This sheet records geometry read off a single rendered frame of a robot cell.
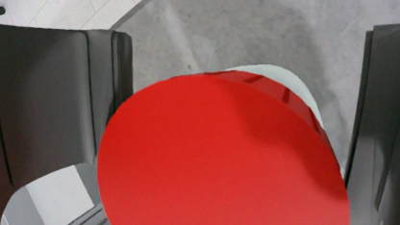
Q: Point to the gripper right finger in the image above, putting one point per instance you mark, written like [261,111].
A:
[372,171]

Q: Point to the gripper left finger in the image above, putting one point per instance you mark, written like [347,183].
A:
[59,88]

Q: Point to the light grey tray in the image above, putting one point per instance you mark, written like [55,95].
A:
[55,199]

